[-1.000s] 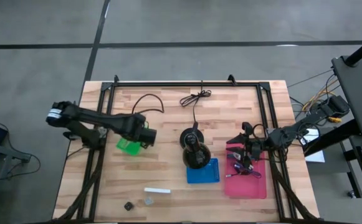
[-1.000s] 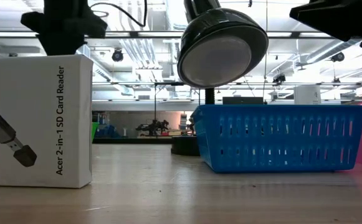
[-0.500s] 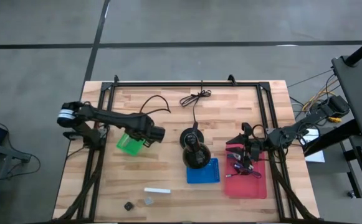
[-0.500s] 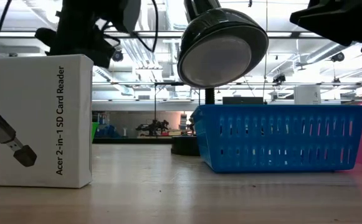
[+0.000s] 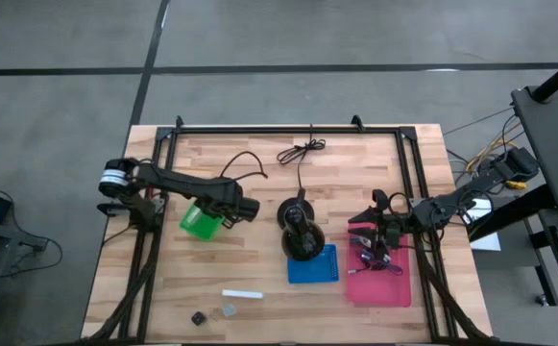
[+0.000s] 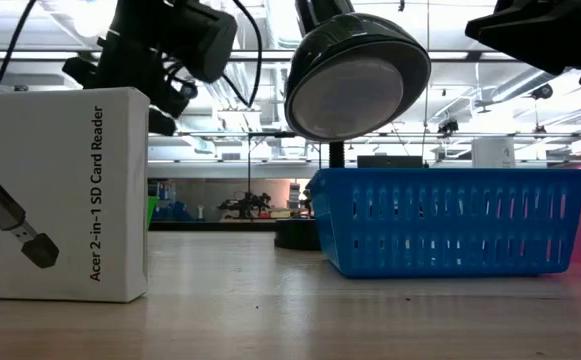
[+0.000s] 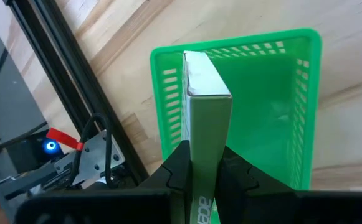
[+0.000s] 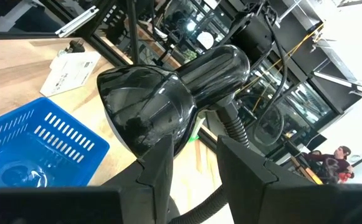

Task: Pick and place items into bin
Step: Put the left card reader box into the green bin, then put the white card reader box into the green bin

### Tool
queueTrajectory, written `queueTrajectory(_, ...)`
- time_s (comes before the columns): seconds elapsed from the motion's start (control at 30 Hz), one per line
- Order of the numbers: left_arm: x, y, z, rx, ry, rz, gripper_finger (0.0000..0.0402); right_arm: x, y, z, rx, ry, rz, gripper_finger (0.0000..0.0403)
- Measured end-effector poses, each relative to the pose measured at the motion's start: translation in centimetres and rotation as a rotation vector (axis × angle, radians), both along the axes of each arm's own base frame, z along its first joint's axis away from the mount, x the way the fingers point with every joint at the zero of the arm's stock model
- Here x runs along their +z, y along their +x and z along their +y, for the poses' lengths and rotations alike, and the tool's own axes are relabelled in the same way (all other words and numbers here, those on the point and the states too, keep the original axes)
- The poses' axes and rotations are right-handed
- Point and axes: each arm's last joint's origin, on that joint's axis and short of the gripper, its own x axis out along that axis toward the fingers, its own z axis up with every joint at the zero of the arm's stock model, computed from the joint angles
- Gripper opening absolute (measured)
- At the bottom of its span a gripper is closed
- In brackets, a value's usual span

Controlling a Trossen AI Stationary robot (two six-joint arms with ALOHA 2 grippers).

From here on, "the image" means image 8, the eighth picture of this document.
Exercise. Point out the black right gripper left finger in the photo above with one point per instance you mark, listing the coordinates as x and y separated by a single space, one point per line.
159 161

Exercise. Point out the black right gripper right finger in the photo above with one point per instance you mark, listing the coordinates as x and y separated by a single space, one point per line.
240 168

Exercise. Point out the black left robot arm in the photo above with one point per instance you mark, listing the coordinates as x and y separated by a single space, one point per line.
252 40

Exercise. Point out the black gooseneck desk lamp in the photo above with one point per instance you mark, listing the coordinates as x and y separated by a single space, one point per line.
143 102

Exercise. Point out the person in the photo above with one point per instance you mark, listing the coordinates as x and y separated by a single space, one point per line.
327 165

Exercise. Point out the white printed paper sheet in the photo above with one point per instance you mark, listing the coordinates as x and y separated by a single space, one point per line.
71 74

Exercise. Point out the blue plastic basket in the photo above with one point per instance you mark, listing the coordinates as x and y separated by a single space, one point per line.
28 140

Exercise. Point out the small black mounted device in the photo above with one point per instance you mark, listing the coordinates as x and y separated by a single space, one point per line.
73 48

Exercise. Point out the silver aluminium bracket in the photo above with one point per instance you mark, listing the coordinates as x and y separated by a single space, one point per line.
78 21

